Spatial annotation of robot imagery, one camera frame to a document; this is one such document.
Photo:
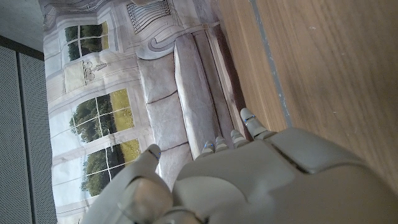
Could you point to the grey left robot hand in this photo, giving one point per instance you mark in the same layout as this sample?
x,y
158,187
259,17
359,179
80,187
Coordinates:
x,y
248,186

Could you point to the grey tape outline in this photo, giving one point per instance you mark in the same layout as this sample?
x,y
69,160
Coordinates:
x,y
270,62

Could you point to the printed sofa room backdrop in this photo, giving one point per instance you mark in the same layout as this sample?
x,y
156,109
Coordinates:
x,y
186,93

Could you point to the grey perforated wall panel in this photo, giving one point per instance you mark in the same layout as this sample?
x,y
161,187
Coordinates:
x,y
12,124

